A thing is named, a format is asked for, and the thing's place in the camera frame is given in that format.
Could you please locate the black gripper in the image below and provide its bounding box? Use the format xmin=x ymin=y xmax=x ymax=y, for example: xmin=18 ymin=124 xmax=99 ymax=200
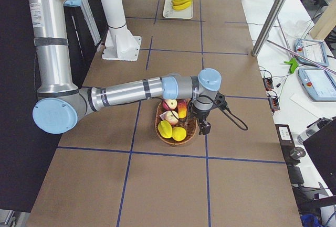
xmin=193 ymin=106 xmax=211 ymax=135

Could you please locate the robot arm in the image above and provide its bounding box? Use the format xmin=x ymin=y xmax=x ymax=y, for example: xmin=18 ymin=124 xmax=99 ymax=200
xmin=28 ymin=0 xmax=226 ymax=135

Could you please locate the brown wicker basket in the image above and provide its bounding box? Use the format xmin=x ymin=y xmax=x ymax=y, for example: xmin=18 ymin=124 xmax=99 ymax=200
xmin=155 ymin=103 xmax=197 ymax=146

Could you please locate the orange yellow mango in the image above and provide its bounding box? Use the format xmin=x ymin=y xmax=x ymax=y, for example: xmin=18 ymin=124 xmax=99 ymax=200
xmin=177 ymin=99 xmax=187 ymax=119

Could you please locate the pale peach apple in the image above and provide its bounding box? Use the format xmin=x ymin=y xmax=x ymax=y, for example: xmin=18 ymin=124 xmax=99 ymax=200
xmin=164 ymin=111 xmax=179 ymax=126

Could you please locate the red yellow apple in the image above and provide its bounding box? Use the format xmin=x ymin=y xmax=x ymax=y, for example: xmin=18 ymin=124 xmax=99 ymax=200
xmin=162 ymin=99 xmax=177 ymax=111

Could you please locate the yellow starfruit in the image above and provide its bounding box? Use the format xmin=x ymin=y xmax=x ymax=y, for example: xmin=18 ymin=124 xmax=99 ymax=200
xmin=157 ymin=120 xmax=172 ymax=138

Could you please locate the green reacher grabber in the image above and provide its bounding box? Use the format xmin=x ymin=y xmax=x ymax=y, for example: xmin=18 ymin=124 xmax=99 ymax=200
xmin=284 ymin=58 xmax=299 ymax=74

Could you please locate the white bear tray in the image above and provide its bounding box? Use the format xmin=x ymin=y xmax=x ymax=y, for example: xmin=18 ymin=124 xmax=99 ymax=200
xmin=162 ymin=0 xmax=193 ymax=19

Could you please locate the teach pendant near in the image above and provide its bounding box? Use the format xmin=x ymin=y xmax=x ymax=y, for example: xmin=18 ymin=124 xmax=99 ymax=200
xmin=298 ymin=68 xmax=335 ymax=102

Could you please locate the teach pendant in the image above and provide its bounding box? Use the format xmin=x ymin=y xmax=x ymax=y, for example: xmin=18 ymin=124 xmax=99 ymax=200
xmin=298 ymin=68 xmax=335 ymax=102
xmin=294 ymin=39 xmax=329 ymax=67

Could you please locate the teach pendant far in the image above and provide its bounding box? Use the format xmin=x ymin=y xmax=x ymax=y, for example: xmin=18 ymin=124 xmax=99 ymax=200
xmin=294 ymin=39 xmax=329 ymax=67

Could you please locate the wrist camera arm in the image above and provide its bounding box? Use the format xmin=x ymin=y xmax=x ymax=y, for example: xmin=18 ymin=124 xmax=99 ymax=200
xmin=215 ymin=92 xmax=228 ymax=111

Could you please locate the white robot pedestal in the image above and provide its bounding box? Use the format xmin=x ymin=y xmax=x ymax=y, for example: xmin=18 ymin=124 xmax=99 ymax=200
xmin=101 ymin=0 xmax=142 ymax=61

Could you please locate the aluminium frame post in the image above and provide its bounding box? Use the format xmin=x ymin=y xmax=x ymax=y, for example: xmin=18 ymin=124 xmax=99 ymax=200
xmin=251 ymin=0 xmax=286 ymax=57

